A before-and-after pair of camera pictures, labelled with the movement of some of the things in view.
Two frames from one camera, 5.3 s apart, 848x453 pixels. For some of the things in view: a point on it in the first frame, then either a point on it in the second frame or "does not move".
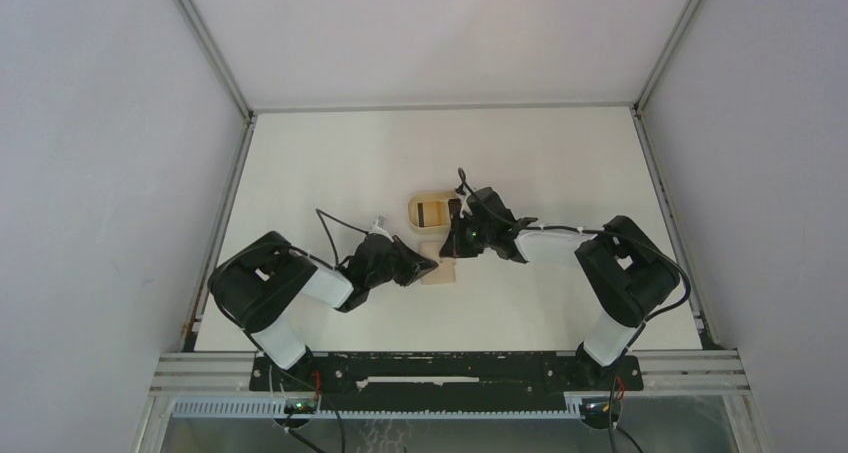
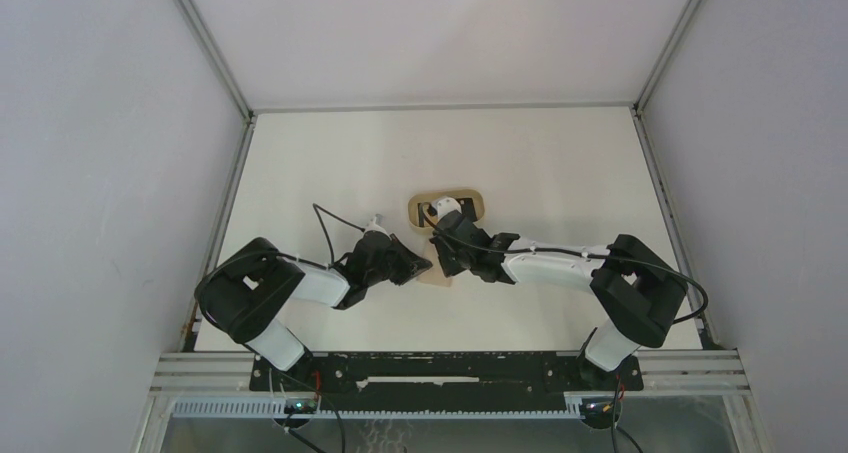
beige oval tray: [425, 196] does not move
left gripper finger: [410, 266] does not move
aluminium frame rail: [172, 372] does not move
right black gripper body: [480, 236] to [453, 263]
